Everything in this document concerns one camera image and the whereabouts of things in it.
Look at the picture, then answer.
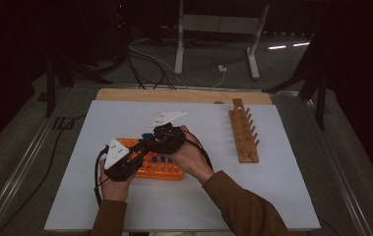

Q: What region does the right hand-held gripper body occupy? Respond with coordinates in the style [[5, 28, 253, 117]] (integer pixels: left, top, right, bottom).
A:
[[149, 110, 188, 155]]

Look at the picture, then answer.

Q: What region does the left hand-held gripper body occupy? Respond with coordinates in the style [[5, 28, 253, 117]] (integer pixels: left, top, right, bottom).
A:
[[103, 138, 146, 182]]

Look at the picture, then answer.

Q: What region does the orange plastic tube rack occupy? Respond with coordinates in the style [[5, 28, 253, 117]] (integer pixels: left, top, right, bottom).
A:
[[116, 137, 186, 181]]

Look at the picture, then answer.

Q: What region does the wooden tube rack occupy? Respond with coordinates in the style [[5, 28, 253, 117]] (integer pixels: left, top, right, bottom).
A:
[[227, 97, 261, 164]]

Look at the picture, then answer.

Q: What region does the person's left hand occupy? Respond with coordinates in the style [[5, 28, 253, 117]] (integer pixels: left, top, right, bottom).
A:
[[98, 158, 136, 203]]

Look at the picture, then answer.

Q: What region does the person's right hand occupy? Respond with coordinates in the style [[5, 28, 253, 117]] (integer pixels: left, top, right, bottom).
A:
[[168, 125, 215, 185]]

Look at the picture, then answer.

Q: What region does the white table board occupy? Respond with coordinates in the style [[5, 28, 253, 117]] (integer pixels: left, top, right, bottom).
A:
[[44, 99, 321, 232]]

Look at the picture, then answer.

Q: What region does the black metal stand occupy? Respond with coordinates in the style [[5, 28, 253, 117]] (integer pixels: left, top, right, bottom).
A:
[[262, 30, 332, 131], [43, 48, 113, 118]]

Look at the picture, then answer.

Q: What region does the white metal stand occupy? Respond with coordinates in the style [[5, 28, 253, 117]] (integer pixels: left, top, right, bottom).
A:
[[173, 0, 271, 81]]

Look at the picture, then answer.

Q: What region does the left hand-held gripper black cable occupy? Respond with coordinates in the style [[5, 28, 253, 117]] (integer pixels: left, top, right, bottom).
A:
[[93, 146, 110, 208]]

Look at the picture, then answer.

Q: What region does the hand-held gripper black cable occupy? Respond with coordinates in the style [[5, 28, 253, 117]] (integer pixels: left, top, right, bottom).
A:
[[183, 130, 216, 172], [93, 146, 110, 208]]

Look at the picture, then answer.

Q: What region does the right hand-held gripper black cable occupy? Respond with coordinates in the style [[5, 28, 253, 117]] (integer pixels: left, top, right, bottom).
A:
[[183, 130, 216, 172]]

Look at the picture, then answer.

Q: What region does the black floor cables bundle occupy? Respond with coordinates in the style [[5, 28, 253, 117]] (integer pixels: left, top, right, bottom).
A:
[[125, 45, 178, 91]]

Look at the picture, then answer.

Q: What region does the white floor cable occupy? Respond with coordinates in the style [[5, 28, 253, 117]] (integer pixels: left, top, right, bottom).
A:
[[128, 43, 226, 89]]

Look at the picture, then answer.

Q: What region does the black floor socket frame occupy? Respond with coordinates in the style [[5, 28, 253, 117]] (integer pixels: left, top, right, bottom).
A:
[[51, 116, 76, 131]]

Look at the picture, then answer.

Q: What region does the thin black floor cable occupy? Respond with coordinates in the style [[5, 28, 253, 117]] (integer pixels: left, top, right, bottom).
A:
[[0, 113, 88, 236]]

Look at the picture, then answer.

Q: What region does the metal floor rail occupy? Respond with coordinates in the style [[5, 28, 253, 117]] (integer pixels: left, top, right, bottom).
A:
[[305, 97, 373, 236], [0, 88, 74, 236]]

